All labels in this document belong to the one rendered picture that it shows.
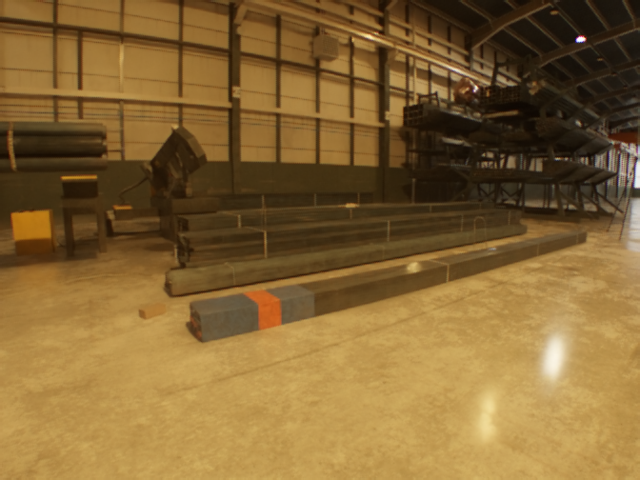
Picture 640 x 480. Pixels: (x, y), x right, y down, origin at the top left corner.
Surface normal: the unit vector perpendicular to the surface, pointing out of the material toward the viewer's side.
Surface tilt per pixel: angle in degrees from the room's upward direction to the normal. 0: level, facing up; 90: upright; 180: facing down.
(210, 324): 90
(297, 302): 90
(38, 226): 90
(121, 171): 90
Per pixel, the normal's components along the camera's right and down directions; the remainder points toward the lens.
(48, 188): 0.58, 0.13
